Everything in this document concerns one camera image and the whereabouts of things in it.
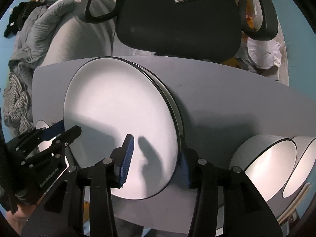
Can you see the white plate black rim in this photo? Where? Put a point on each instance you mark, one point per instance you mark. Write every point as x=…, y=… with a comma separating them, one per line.
x=118, y=98

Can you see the grey quilted jacket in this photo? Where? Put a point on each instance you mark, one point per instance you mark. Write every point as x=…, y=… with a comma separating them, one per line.
x=32, y=29

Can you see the black cloth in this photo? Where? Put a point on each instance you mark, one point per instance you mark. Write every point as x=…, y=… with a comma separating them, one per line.
x=17, y=17

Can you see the person's left forearm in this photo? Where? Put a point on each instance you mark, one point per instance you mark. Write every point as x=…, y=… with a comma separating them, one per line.
x=17, y=217

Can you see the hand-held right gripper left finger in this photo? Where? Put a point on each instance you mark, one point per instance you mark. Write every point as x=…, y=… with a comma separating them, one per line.
x=126, y=155

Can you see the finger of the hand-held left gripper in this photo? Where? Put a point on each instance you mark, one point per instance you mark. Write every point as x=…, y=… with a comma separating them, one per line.
x=54, y=130
x=71, y=133

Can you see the light grey duvet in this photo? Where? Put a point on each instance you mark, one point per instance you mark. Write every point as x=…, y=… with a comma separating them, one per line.
x=76, y=37

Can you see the black office chair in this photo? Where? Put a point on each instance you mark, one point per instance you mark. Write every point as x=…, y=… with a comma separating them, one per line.
x=177, y=24

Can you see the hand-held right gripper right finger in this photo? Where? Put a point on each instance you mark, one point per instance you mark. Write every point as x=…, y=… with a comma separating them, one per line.
x=185, y=170

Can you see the stack of white plates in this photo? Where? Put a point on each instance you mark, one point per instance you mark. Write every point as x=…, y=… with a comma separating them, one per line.
x=176, y=111

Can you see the striped knit garment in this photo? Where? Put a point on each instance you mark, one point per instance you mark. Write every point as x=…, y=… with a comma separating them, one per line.
x=17, y=101

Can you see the wooden frame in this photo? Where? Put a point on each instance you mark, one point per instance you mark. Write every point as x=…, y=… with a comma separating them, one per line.
x=293, y=207

